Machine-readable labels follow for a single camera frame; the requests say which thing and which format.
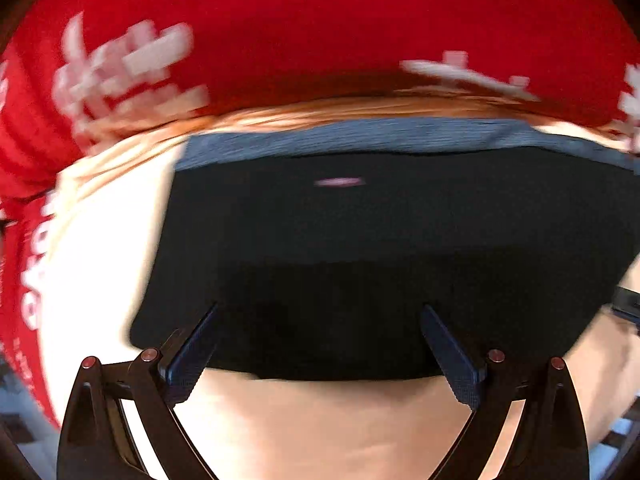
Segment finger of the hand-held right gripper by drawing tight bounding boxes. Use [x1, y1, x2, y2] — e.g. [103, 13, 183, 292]
[612, 286, 640, 323]

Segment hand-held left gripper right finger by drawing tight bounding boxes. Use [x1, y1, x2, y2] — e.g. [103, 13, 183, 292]
[420, 304, 591, 480]

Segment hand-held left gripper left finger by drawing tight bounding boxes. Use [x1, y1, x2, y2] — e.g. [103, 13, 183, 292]
[56, 302, 221, 480]

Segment black pants with blue waistband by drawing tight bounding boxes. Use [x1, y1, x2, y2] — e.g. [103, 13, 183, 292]
[130, 117, 640, 382]

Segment peach patterned mat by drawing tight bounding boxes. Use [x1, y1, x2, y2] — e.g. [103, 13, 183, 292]
[37, 95, 640, 480]

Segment red printed blanket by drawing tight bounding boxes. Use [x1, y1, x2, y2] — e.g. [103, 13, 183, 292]
[0, 0, 640, 431]

